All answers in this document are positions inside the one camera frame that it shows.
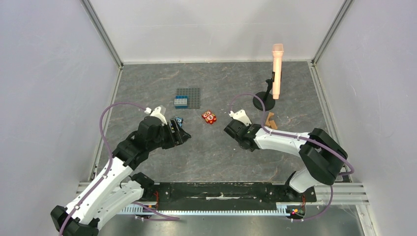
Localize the blue owl toy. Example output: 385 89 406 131
174 117 183 127

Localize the black microphone stand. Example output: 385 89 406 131
256 72 275 111

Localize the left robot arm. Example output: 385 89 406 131
51 116 191 236

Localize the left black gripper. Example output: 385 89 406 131
148 118 191 151

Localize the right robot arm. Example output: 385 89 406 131
224 119 348 201

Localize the purple cable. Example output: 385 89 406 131
59 102 149 236
229 93 355 177

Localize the white cable duct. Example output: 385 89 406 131
118 204 303 217

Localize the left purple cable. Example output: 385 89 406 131
59 102 149 236

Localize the brown wooden block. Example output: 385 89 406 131
265 112 274 128
269 120 278 130

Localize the red owl toy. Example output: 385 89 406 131
201 110 217 124

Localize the blue grey lego brick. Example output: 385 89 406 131
174 95 188 109

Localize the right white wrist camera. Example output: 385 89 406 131
229 109 252 127

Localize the grey lego baseplate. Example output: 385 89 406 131
176 88 201 109

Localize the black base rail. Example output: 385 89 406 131
140 182 317 211

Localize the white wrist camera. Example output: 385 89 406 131
144 106 168 126
229 109 252 127

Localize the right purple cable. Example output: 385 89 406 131
229 93 355 177

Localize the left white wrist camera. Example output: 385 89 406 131
144 106 168 126

